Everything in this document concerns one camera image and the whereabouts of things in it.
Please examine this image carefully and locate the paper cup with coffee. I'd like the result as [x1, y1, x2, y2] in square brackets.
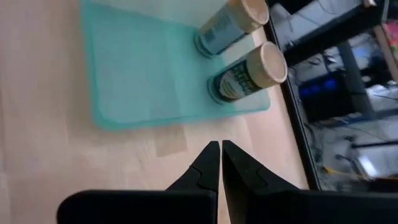
[194, 0, 270, 58]

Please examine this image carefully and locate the teal translucent plastic tray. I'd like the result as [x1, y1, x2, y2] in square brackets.
[79, 0, 271, 131]

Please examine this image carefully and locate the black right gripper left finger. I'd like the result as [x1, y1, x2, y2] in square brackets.
[57, 141, 221, 224]

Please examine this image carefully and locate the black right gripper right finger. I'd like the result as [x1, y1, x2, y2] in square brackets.
[221, 139, 398, 224]

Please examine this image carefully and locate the black aluminium table frame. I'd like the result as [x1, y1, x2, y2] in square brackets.
[266, 15, 323, 191]

